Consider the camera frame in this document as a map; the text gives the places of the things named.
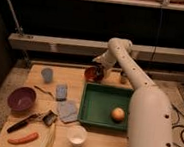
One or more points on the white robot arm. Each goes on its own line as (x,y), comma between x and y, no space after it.
(149,121)

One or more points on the green plastic tray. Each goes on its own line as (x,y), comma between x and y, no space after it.
(97,103)

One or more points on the grey-blue towel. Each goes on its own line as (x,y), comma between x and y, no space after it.
(67,111)

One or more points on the purple bowl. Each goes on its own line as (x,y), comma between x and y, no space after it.
(21,99)

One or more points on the white metal rail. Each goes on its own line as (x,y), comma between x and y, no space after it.
(92,48)

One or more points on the orange fruit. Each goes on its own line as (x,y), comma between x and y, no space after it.
(118,114)

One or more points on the blue sponge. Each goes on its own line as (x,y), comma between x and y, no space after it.
(61,92)

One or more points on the black handled knife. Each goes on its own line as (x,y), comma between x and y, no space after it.
(22,123)

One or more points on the small brown jar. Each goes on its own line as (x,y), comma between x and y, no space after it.
(123,78)

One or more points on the small metal fork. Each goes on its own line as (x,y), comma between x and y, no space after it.
(44,91)

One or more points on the blue plastic cup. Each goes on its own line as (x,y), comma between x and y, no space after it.
(47,75)

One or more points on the orange sausage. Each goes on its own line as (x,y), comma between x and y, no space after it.
(25,139)

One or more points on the white paper cup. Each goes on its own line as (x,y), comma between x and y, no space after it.
(76,135)

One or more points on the red bowl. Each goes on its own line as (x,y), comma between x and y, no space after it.
(93,74)

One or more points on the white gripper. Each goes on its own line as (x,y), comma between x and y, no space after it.
(106,61)

